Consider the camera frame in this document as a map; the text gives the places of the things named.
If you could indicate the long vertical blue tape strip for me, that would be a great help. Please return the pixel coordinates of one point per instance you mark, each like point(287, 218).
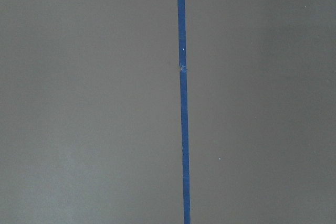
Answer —
point(184, 111)

